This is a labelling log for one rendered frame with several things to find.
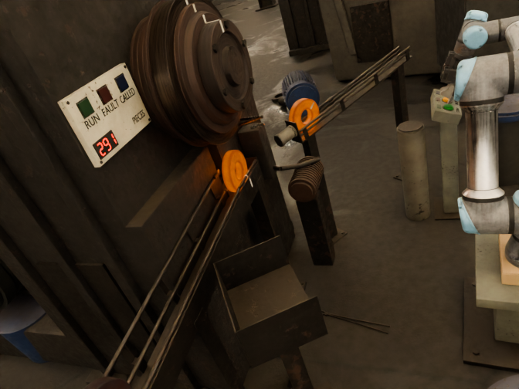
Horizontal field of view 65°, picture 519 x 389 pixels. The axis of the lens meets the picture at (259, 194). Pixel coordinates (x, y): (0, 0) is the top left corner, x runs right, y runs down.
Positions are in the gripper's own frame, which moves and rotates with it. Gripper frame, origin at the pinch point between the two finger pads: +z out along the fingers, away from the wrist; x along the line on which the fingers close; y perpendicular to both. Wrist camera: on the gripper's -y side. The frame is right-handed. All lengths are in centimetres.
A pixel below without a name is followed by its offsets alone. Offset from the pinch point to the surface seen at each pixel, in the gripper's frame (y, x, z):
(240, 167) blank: 74, 57, 16
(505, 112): -29.4, -24.2, 10.7
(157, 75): 90, 82, -26
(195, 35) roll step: 85, 69, -34
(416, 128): 9.7, 0.0, 15.4
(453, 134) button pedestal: -6.7, -2.5, 16.2
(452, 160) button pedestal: -10.5, -2.5, 29.4
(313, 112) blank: 56, 9, 12
